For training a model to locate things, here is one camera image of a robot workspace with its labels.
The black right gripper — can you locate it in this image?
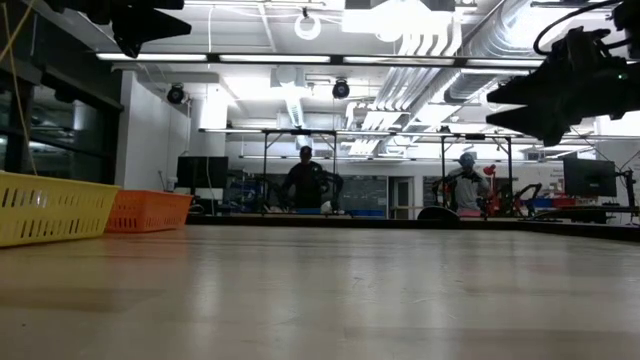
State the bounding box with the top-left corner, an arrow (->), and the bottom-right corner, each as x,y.
485,27 -> 640,148

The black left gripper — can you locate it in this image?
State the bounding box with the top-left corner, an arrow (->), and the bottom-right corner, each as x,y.
44,0 -> 193,59

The overhead light bar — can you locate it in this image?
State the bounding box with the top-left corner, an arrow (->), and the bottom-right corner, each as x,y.
94,51 -> 546,71

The black computer monitor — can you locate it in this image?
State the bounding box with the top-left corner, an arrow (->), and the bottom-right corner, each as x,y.
176,156 -> 229,190
563,157 -> 618,198

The person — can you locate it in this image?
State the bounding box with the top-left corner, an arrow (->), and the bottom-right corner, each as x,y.
439,152 -> 494,219
279,145 -> 346,211

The orange plastic basket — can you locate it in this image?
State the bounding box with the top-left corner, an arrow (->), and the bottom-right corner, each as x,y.
104,189 -> 194,234

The yellow plastic basket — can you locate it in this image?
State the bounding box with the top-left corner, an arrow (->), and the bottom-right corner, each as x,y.
0,171 -> 121,249

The silver ventilation duct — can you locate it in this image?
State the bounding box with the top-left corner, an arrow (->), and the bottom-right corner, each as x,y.
444,0 -> 556,104

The black background rig frame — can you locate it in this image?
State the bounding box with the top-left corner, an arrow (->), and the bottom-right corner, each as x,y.
439,133 -> 514,216
262,128 -> 339,201

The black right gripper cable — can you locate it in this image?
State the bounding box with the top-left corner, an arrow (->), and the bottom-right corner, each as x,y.
532,0 -> 624,57

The yellow extension cable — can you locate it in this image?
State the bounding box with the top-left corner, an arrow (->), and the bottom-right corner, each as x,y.
1,0 -> 39,176

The white ring ceiling lamp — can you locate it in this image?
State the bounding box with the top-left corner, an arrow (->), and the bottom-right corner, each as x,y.
293,12 -> 323,42

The black table frame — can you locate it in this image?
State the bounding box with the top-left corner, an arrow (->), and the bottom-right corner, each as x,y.
185,208 -> 640,243

